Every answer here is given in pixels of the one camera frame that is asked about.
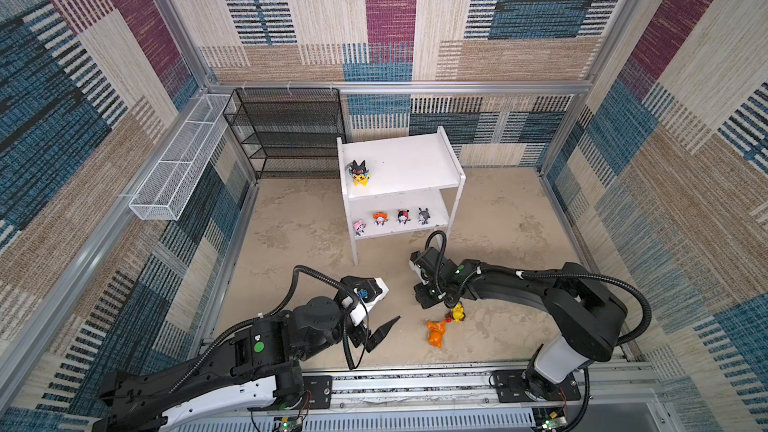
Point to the black blue Luxray figure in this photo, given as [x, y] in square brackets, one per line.
[359, 173]

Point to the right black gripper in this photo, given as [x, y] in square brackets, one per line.
[423, 299]

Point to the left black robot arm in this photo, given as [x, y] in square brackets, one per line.
[254, 364]

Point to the pink hood Doraemon figure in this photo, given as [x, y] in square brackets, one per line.
[359, 228]

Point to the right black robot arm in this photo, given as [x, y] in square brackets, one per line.
[594, 314]

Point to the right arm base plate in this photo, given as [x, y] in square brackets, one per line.
[517, 386]

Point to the red hat Doraemon figure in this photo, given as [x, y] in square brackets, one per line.
[403, 217]

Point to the black wire mesh rack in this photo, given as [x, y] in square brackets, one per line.
[288, 133]

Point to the orange yellow Pokemon figure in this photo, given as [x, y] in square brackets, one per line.
[436, 332]

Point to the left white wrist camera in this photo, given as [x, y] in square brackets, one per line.
[370, 291]

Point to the white wire mesh basket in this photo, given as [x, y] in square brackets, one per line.
[166, 191]

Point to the blue hood Pikachu figure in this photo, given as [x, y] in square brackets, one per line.
[456, 314]

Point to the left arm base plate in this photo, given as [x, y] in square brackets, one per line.
[316, 394]

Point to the grey hood Doraemon figure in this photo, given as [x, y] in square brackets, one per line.
[424, 216]

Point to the white two-tier shelf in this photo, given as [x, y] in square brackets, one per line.
[406, 173]

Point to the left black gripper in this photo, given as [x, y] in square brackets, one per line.
[361, 334]

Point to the aluminium mounting rail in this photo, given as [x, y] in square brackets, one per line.
[623, 396]

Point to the orange crab hood Doraemon figure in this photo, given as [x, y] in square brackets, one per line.
[380, 218]

